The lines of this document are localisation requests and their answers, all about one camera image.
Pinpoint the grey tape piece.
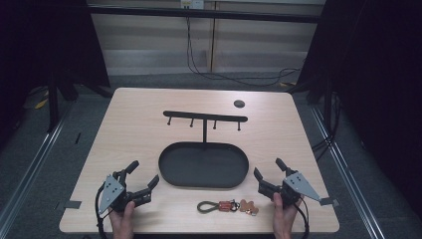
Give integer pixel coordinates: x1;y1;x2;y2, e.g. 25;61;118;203
318;196;340;207
63;199;83;210

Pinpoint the olive cord keychain with charm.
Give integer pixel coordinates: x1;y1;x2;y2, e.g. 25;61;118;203
196;198;260;217

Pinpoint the black key rack with tray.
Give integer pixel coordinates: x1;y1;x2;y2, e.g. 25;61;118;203
157;110;250;189

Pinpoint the white wall socket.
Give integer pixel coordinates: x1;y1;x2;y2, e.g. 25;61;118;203
179;0;205;10

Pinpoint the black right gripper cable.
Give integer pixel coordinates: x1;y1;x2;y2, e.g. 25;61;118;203
293;197;311;239

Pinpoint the yellow tape strip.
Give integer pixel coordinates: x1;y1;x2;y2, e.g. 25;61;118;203
34;96;50;111

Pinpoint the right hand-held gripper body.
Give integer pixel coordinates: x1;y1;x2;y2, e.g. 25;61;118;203
257;168;322;207

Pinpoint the person's right hand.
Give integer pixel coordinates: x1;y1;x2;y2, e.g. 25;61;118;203
272;192;305;239

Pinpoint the metal floor rail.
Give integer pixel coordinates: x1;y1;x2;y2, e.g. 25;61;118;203
310;106;388;239
0;109;73;231

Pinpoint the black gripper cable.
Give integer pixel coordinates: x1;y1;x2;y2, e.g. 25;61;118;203
95;183;110;239
293;197;311;239

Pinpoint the black metal stand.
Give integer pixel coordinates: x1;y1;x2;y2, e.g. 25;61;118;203
46;71;62;133

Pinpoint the black cable on floor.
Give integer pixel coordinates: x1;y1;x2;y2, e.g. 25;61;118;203
185;16;303;89

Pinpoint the black curtain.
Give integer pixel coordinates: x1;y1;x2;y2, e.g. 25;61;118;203
0;0;111;133
294;0;422;211

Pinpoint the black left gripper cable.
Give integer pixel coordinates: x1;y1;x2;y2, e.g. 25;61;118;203
95;183;110;239

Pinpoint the black cable bundle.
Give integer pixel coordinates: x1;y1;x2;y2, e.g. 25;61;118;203
312;93;343;161

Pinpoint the black horizontal bar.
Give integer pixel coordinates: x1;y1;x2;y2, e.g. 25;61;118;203
87;4;321;25

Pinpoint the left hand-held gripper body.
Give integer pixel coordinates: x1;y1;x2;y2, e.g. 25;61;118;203
98;169;153;215

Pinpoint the person's left hand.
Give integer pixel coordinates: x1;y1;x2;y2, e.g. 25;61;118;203
107;199;137;239

